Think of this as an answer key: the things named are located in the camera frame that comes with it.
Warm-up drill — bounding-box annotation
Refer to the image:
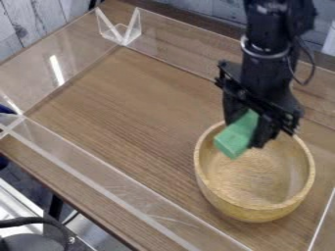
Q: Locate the clear acrylic corner bracket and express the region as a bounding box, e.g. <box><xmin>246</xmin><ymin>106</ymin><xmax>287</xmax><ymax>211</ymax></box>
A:
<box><xmin>95</xmin><ymin>8</ymin><xmax>142</xmax><ymax>46</ymax></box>

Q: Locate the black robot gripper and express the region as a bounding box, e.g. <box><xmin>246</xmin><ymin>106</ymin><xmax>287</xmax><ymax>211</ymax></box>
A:
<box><xmin>215</xmin><ymin>55</ymin><xmax>303</xmax><ymax>148</ymax></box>

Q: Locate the blue object at edge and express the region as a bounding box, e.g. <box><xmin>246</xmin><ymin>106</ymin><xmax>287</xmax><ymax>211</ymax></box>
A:
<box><xmin>0</xmin><ymin>104</ymin><xmax>18</xmax><ymax>115</ymax></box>

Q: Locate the clear acrylic tray wall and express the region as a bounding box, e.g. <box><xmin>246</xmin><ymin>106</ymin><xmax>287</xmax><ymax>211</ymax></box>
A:
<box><xmin>0</xmin><ymin>94</ymin><xmax>254</xmax><ymax>251</ymax></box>

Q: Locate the black table leg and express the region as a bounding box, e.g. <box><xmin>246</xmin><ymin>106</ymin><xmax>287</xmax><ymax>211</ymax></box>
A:
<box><xmin>48</xmin><ymin>195</ymin><xmax>64</xmax><ymax>220</ymax></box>

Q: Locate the green rectangular block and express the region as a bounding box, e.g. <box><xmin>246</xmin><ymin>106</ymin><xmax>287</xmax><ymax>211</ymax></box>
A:
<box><xmin>214</xmin><ymin>110</ymin><xmax>259</xmax><ymax>160</ymax></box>

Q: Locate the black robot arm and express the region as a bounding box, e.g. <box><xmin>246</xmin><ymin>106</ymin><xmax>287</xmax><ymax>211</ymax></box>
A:
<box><xmin>214</xmin><ymin>0</ymin><xmax>317</xmax><ymax>155</ymax></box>

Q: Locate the brown wooden bowl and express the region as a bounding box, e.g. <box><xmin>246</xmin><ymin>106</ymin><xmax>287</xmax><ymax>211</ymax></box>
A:
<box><xmin>194</xmin><ymin>123</ymin><xmax>317</xmax><ymax>223</ymax></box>

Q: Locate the black cable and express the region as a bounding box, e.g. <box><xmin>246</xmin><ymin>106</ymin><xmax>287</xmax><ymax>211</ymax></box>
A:
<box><xmin>0</xmin><ymin>217</ymin><xmax>74</xmax><ymax>251</ymax></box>

